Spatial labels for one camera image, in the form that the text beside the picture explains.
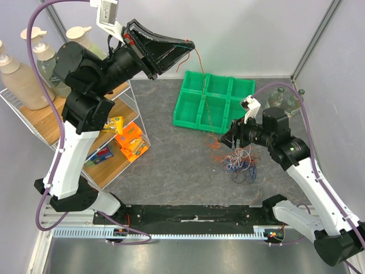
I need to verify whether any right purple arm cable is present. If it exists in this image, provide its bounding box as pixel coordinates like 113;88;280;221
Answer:
253;82;365;274

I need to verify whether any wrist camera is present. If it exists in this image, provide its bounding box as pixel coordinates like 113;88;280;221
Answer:
240;95;261;124
90;0;123;42

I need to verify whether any dark green pump bottle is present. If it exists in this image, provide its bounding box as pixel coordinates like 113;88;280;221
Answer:
31;27;71;98

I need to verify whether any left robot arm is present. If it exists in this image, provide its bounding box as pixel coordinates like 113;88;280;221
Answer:
34;20;195;224

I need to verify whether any right clear glass bottle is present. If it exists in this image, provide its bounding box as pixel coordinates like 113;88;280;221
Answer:
284;95;301;117

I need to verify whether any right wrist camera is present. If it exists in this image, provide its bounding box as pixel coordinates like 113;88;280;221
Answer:
240;95;261;124

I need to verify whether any green compartment bin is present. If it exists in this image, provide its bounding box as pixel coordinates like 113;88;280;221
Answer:
173;71;256;134

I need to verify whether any brown orange cable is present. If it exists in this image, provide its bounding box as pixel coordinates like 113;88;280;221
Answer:
175;38;229;163

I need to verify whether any beige pump bottle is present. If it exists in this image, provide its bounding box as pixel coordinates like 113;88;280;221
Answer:
1;41;49;110

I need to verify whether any blue snack box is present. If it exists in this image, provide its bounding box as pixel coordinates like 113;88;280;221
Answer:
84;144;113;167

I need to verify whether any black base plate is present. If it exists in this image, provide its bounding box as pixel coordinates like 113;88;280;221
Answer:
111;204;283;234

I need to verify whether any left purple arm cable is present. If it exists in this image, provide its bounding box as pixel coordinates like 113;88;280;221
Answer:
26;0;153;246

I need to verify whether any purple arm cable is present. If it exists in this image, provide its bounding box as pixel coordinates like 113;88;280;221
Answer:
253;82;365;274
26;0;153;246

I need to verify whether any grey slotted cable duct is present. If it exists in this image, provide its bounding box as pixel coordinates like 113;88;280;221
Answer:
53;226;269;240

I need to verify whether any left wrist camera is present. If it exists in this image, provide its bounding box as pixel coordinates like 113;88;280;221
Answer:
90;0;123;42

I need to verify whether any yellow candy bag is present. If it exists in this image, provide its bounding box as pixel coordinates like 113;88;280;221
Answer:
102;116;124;134

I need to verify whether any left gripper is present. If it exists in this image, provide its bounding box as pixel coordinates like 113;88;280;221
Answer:
92;19;197;95

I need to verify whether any orange snack box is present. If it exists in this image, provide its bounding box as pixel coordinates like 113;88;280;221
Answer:
113;122;148;163

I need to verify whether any white cable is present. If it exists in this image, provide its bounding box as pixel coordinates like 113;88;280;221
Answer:
222;144;254;171

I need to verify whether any light green pump bottle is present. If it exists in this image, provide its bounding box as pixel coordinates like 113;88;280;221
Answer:
66;26;107;60

